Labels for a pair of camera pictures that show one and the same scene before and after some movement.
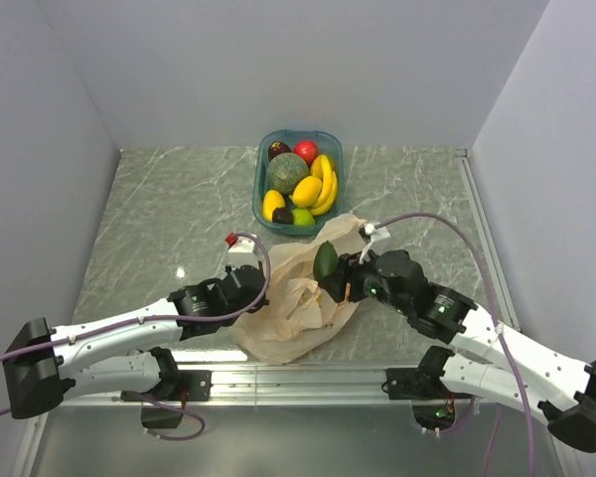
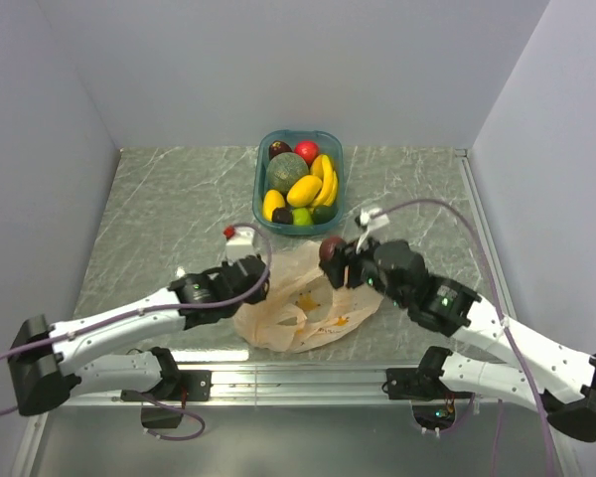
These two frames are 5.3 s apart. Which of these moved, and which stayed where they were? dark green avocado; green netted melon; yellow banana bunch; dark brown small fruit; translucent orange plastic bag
Moved: translucent orange plastic bag; dark green avocado
Stayed: yellow banana bunch; green netted melon; dark brown small fruit
